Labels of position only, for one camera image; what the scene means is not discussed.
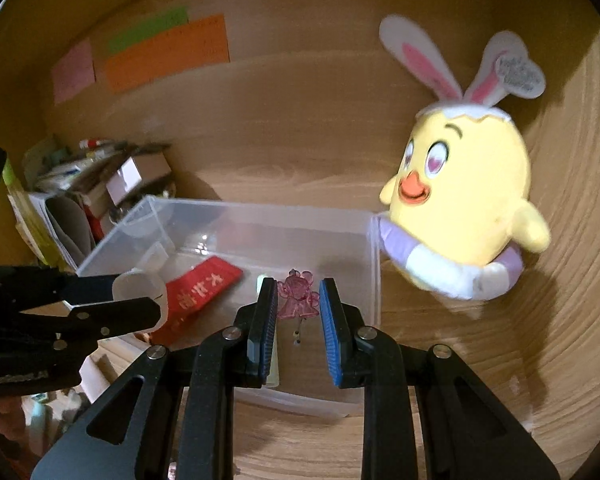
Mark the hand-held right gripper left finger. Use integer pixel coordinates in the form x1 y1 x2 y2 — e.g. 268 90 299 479
30 276 281 480

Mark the white folded paper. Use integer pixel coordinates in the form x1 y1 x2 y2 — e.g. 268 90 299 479
42 192 93 267

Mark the orange sticky note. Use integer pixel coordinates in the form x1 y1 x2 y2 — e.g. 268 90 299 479
102 13 231 94

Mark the clear plastic storage box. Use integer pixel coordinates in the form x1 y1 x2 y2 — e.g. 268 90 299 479
75 196 383 418

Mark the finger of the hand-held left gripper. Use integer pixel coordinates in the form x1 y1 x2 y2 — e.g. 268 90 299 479
55 271 124 307
60 297 162 339

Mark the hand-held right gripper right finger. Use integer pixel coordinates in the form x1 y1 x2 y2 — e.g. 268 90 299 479
319 277 561 480

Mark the red packet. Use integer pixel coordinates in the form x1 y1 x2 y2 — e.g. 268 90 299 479
147 255 244 346

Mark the small cardboard box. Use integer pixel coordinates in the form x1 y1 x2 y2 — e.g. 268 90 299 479
105 152 173 206

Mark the white tape roll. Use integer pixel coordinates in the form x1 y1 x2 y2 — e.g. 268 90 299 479
112 270 170 333

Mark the person's left hand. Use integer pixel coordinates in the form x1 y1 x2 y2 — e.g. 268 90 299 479
0 395 31 442

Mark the green sticky note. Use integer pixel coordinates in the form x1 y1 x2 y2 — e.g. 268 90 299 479
107 6 190 56

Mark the pink sticky note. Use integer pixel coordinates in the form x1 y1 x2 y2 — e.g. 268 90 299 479
51 37 97 106

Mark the yellow chick plush toy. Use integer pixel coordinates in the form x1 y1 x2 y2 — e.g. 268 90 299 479
377 14 552 302

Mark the pink transparent angel charm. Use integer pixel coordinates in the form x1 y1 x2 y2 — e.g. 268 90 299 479
277 269 323 347

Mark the stack of papers and booklets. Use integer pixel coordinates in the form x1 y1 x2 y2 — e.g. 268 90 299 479
25 137 173 196

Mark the red and white box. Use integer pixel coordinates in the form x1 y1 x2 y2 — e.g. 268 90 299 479
86 200 112 242

